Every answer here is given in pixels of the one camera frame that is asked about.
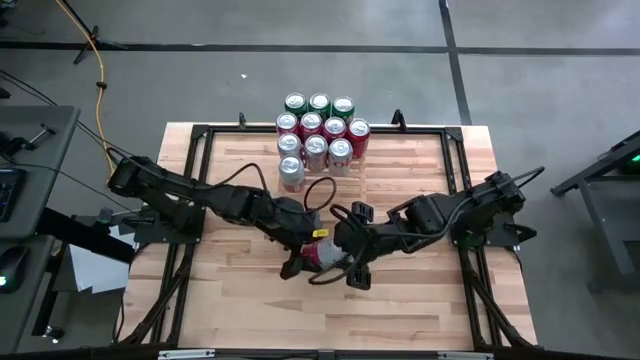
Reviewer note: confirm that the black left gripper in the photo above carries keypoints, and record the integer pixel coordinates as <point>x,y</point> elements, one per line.
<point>300,222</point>

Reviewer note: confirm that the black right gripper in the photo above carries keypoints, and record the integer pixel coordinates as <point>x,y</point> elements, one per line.
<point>367,240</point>

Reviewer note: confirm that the red soda can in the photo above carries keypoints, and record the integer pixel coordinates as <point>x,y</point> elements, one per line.
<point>322,252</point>

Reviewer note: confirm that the silver and pink can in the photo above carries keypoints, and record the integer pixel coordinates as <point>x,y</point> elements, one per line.
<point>291,170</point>

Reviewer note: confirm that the silver Diet Coke can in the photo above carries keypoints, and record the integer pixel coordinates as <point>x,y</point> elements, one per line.
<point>316,147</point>
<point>289,144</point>

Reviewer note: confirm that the red Coca-Cola can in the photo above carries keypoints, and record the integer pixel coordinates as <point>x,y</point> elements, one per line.
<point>359,132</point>

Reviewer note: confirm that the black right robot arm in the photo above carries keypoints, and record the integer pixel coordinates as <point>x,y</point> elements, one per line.
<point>460,212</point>

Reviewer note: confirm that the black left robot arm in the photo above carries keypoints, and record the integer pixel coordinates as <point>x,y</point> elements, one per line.
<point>175,192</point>

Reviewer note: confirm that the wooden slatted shelf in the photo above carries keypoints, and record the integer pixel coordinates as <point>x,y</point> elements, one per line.
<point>350,187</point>

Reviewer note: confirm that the yellow tag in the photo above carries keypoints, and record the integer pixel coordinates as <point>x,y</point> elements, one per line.
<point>320,233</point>

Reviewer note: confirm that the black clamp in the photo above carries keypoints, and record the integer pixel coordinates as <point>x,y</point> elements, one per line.
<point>242,121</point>
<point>398,119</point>

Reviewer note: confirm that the white paper sheets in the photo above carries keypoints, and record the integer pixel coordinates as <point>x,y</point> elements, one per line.
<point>95,267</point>

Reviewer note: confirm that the black stand beam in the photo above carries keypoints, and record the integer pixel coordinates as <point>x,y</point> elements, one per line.
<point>85,235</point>

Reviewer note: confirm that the dark metal stand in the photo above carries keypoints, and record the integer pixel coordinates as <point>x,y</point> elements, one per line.
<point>600,220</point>

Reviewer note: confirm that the dark desk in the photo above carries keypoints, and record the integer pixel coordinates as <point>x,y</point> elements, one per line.
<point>30,310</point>

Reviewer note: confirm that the grey desk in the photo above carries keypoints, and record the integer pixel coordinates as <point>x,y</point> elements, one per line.
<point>45,150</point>

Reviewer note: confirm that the black computer mouse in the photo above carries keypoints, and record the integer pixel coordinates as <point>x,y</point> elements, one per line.
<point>14,267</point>

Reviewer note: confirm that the black hand tool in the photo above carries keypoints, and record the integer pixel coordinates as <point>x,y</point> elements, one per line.
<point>37,135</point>

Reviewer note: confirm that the black keyboard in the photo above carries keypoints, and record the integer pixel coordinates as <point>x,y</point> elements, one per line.
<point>10,195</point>

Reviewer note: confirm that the black floor tripod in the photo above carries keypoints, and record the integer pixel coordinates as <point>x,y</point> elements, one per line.
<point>95,40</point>

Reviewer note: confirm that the silver bracket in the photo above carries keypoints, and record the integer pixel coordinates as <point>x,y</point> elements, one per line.
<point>185,354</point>
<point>462,355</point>

